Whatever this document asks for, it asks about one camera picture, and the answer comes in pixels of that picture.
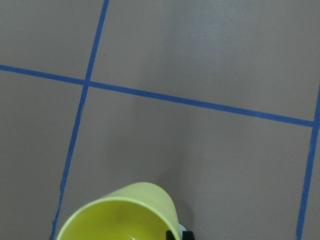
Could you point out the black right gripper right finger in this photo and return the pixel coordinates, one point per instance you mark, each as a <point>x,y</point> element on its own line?
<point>188,235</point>

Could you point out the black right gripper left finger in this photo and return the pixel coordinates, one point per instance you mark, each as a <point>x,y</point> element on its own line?
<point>169,235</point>

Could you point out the yellow cup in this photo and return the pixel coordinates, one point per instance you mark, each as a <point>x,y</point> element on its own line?
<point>139,211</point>

